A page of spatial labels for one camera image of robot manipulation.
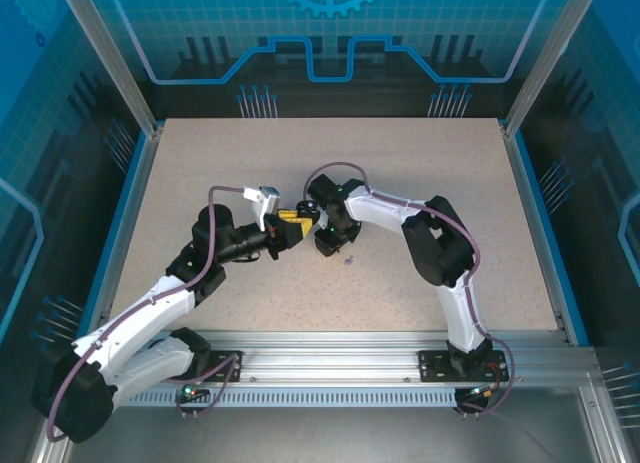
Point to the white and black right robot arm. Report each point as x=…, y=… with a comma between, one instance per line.
x=385, y=208

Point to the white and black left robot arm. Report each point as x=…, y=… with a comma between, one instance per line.
x=145, y=308

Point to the small LED circuit board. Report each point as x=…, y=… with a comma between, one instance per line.
x=190, y=390
x=475, y=392

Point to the steel bottom panel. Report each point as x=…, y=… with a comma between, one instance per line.
x=325, y=433

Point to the aluminium table side rail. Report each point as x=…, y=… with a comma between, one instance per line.
x=125, y=233
x=516, y=158

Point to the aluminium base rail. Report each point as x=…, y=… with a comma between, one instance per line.
x=325, y=358

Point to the aluminium frame post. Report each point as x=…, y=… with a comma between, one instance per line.
x=111, y=58
x=544, y=58

